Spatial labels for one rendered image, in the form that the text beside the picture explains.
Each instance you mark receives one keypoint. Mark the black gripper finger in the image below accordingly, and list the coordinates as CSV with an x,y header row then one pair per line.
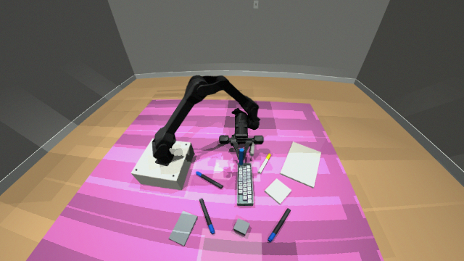
x,y
247,145
235,145

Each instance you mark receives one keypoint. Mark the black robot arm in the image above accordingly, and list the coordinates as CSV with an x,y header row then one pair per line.
x,y
197,89

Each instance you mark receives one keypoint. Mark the black stylus with blue tip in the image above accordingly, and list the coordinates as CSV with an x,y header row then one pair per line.
x,y
280,223
208,179
207,216

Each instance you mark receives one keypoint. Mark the grey keyboard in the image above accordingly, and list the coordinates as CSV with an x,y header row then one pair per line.
x,y
245,194

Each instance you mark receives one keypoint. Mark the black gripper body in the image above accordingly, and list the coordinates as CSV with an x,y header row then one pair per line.
x,y
241,135

